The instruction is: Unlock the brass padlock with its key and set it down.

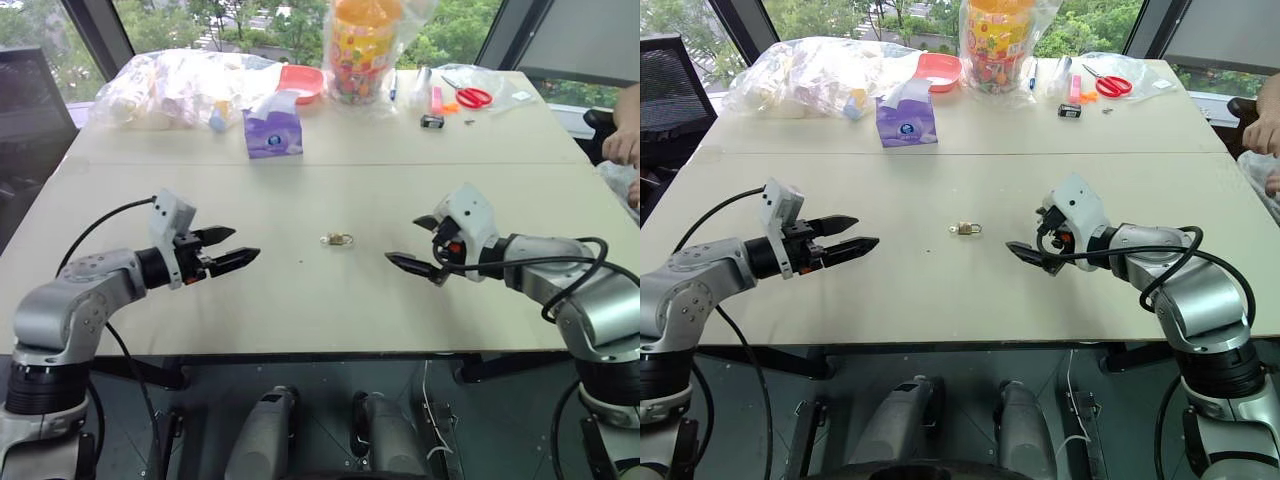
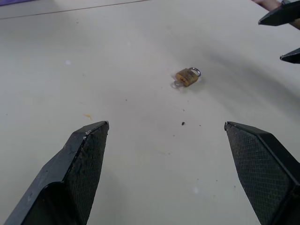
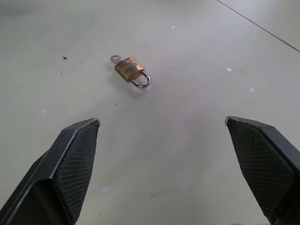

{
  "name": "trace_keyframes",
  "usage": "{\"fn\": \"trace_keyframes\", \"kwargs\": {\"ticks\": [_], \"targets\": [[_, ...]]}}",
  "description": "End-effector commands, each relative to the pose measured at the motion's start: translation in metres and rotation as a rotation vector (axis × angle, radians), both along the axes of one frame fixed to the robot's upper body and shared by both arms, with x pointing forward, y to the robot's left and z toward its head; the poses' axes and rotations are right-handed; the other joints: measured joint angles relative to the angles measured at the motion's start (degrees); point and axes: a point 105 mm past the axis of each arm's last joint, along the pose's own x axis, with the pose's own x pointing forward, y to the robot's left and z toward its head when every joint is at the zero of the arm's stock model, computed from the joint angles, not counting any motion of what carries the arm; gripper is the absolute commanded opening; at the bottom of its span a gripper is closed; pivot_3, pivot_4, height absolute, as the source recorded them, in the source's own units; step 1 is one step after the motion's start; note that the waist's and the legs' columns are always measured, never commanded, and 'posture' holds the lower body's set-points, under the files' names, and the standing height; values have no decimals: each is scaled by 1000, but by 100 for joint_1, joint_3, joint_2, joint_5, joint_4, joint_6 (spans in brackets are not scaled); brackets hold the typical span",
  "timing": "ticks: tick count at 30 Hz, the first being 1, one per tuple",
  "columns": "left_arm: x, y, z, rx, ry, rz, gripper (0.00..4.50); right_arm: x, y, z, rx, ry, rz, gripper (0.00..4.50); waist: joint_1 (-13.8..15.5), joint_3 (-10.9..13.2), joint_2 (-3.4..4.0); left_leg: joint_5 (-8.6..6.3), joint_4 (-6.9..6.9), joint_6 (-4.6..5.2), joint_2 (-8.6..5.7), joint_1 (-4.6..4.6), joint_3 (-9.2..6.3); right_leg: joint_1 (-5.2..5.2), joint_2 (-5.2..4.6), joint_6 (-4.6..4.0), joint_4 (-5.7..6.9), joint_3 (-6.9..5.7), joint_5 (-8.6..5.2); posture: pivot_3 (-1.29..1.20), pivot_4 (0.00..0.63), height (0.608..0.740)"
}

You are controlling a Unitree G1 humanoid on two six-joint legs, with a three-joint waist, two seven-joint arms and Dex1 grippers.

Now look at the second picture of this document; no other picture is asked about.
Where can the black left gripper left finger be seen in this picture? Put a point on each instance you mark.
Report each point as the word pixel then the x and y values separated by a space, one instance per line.
pixel 77 168

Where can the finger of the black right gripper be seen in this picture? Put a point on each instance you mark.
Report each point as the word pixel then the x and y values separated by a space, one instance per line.
pixel 291 56
pixel 281 16

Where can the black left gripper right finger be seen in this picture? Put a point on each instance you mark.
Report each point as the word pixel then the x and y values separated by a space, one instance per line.
pixel 262 168

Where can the silver key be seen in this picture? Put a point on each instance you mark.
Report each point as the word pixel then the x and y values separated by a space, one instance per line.
pixel 177 84

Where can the brass padlock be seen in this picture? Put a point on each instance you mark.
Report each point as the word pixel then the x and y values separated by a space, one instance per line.
pixel 189 76

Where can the purple object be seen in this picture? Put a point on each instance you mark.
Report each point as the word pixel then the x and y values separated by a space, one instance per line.
pixel 11 1

